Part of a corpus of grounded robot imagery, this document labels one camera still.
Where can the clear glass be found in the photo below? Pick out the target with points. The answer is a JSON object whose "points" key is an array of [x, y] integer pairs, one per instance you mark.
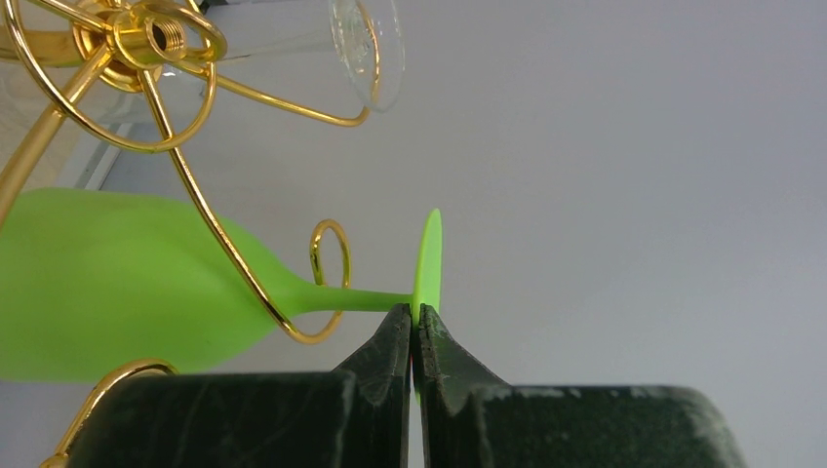
{"points": [[363, 37]]}

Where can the green plastic goblet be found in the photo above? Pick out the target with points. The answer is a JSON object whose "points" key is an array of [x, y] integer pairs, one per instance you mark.
{"points": [[91, 280]]}

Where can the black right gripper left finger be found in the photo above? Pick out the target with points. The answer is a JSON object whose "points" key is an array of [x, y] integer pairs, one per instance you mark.
{"points": [[355, 415]]}

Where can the gold wire glass rack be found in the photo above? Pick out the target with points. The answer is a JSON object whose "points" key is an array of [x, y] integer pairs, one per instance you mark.
{"points": [[143, 76]]}

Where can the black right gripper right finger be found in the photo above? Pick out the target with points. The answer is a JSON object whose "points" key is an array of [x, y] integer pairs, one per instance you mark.
{"points": [[473, 418]]}

